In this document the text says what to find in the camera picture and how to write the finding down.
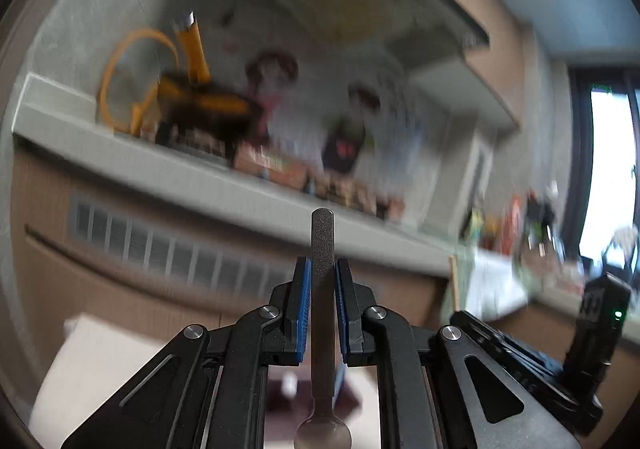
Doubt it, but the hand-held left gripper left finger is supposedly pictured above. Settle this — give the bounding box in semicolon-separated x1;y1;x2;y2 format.
62;256;313;449

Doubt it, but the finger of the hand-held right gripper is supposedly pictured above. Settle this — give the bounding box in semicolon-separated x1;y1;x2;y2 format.
450;310;576;410

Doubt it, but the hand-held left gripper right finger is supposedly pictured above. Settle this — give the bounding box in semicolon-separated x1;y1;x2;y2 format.
336;257;583;449

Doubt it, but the grey metal spoon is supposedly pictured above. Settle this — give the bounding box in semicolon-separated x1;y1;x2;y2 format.
294;209;352;449

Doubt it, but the maroon organizer box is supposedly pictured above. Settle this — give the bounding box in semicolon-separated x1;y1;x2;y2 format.
265;365;380;427

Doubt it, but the row of small ledge items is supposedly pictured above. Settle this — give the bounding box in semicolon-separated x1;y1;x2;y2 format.
155;124;406;225

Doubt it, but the grey vent grille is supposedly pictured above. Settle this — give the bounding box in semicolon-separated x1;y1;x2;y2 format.
67;196;301;287

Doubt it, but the window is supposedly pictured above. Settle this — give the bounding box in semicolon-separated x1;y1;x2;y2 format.
570;69;640;280

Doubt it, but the yellow and black toy machine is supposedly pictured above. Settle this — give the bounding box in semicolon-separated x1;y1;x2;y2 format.
97;12;261;142

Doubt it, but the wall poster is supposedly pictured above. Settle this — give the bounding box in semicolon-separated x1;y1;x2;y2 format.
225;14;451;225

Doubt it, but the grey wall ledge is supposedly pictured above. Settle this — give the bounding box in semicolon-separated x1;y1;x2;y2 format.
12;73;451;276

